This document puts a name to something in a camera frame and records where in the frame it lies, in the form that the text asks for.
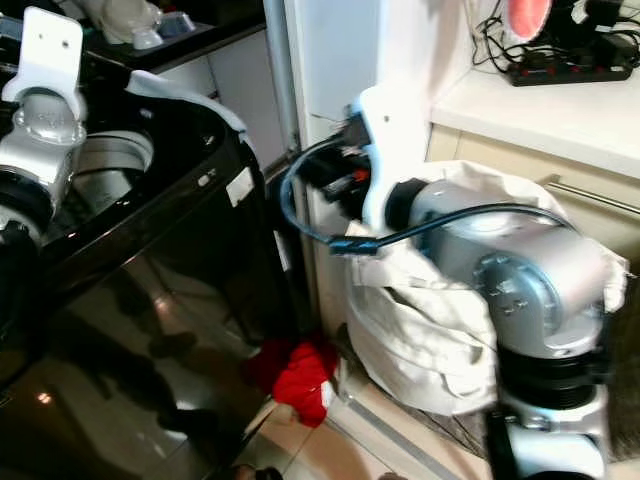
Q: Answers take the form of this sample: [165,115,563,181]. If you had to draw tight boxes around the white fabric laundry bag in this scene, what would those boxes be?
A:
[342,160,629,416]

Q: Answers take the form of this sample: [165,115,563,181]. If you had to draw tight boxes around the black power strip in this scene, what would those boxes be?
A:
[508,55,636,87]

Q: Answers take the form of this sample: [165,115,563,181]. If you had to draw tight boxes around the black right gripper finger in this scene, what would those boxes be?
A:
[290,150,329,193]

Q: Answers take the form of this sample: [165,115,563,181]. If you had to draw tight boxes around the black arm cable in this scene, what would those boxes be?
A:
[278,140,576,257]

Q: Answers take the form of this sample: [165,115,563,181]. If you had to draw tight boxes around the metal drawer handle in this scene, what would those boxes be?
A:
[545,175,640,219]

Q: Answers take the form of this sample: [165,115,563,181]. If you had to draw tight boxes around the black washing machine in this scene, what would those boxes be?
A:
[0,75,311,480]

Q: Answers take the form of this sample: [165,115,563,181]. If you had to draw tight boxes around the black tangled power cables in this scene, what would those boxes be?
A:
[472,8,523,73]

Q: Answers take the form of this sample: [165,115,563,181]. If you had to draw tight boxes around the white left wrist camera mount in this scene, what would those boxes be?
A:
[5,8,84,106]

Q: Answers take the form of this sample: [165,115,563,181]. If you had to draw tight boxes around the small clear container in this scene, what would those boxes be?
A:
[155,10,197,37]

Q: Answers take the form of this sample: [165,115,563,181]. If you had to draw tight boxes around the white kitchen cabinet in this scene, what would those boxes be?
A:
[160,30,286,173]

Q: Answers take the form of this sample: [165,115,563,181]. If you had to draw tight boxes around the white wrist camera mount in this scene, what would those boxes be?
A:
[5,8,84,106]
[350,85,429,236]

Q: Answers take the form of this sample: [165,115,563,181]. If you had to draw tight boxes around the grey vertical pipe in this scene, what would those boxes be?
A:
[263,0,303,173]

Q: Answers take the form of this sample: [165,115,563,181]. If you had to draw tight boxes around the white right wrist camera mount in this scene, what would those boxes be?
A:
[350,85,429,236]

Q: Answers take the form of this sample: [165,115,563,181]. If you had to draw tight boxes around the grey crumpled cloth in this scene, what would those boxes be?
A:
[60,0,161,46]

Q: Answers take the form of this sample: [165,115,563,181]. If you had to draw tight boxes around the red cloth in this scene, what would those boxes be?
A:
[240,335,341,429]

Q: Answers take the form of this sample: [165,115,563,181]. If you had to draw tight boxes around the pink round object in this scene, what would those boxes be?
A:
[505,0,553,41]

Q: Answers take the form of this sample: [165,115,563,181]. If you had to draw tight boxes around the beige counter cabinet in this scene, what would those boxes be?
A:
[425,70,640,263]

